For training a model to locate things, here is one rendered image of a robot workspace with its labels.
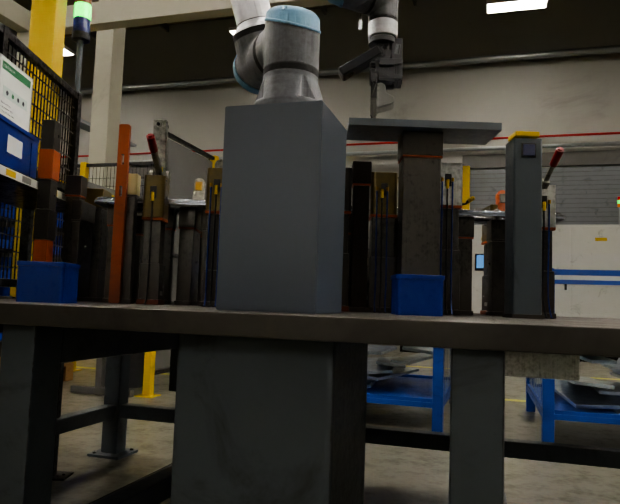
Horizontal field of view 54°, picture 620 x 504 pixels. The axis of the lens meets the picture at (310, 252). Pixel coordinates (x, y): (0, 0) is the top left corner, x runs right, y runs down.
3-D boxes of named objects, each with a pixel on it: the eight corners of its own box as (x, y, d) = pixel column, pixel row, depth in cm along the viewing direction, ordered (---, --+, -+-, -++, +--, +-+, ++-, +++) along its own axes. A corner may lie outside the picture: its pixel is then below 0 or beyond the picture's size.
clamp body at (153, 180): (165, 306, 168) (172, 180, 171) (156, 306, 158) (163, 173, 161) (141, 305, 168) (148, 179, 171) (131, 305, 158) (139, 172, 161)
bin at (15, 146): (37, 184, 173) (40, 140, 174) (-15, 159, 143) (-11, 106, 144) (-22, 182, 173) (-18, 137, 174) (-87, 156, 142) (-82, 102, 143)
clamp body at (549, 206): (543, 319, 170) (544, 191, 173) (561, 320, 158) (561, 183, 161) (517, 318, 170) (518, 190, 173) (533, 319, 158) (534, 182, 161)
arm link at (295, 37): (277, 56, 118) (279, -11, 120) (250, 77, 130) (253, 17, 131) (330, 69, 124) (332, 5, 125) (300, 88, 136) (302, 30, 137)
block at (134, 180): (133, 303, 171) (141, 175, 174) (130, 303, 167) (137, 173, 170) (121, 303, 171) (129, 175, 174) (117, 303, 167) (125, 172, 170)
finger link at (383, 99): (394, 116, 149) (394, 80, 150) (369, 116, 149) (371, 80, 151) (393, 120, 152) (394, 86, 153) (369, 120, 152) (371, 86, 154)
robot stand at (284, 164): (315, 314, 110) (322, 99, 113) (215, 309, 116) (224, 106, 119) (341, 313, 129) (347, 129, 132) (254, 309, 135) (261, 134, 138)
